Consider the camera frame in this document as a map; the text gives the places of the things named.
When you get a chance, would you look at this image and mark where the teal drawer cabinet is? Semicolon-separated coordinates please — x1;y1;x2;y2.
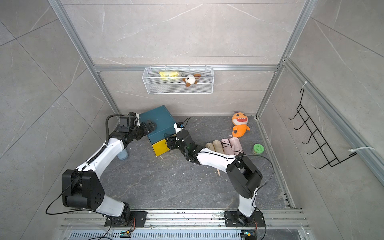
139;105;176;145

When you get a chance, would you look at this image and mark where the beige umbrella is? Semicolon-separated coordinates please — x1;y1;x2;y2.
212;140;224;154
206;143;215;152

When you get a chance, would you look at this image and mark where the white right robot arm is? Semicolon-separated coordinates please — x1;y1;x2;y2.
166;130;263;227

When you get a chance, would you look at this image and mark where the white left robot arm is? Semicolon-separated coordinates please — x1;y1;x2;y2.
62;112;156;223

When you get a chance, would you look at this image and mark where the pink folded umbrella left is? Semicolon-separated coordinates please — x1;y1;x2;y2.
221;139;235;155

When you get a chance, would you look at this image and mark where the pink folded umbrella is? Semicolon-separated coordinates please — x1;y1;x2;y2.
221;139;235;155
229;137;244;156

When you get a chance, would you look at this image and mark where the pink folded umbrella right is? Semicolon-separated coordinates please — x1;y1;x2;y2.
229;137;244;156

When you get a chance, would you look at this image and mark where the blue grey cylinder case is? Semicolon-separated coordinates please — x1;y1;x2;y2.
117;149;128;161

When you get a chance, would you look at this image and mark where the yellow item in basket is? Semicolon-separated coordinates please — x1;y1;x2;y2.
159;71;183;81

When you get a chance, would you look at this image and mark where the brown white plush dog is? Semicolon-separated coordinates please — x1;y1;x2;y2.
183;74;201;88

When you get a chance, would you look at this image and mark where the orange shark plush toy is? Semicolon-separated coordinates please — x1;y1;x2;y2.
232;112;251;138

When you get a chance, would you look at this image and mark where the green lidded round tin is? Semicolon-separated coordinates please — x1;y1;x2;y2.
252;144;265;155

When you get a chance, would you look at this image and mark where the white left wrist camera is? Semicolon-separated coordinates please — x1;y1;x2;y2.
128;112;140;128

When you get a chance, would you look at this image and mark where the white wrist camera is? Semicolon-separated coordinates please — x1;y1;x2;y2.
174;122;185;134
128;112;140;128

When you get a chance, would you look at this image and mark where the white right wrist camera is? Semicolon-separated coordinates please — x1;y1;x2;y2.
174;122;185;134

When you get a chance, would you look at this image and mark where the white wire wall basket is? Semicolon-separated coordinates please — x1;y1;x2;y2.
142;66;215;95

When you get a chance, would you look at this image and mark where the black wire wall hook rack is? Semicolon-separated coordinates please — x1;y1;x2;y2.
288;89;357;170

